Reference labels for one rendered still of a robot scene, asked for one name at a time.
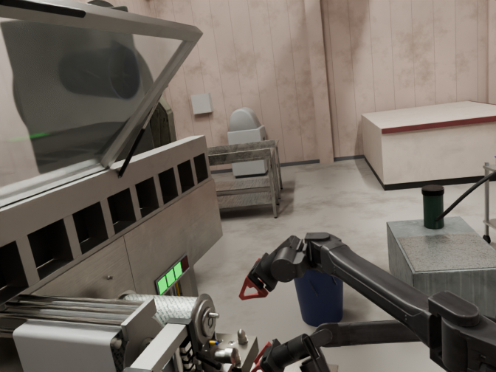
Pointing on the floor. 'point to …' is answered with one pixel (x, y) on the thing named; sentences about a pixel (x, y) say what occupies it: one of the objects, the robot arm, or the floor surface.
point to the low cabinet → (430, 144)
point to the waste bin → (319, 297)
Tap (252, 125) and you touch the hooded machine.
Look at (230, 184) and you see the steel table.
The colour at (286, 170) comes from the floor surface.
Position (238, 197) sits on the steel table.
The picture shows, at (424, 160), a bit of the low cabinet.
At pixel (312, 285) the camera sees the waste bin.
